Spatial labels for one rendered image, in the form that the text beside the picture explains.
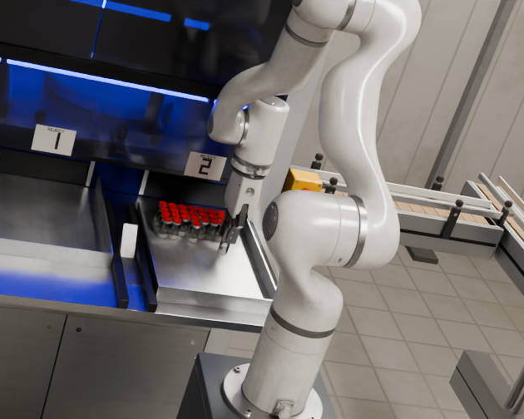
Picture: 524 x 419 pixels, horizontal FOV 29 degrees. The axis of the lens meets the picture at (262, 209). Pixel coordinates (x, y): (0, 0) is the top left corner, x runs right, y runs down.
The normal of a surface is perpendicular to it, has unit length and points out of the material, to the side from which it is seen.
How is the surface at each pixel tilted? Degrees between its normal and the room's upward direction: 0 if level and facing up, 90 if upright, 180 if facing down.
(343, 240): 75
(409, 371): 0
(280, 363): 90
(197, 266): 0
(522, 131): 90
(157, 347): 90
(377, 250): 84
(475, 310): 0
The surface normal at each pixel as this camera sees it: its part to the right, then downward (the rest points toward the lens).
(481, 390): -0.93, -0.15
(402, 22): 0.26, -0.04
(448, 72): 0.19, 0.48
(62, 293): 0.29, -0.86
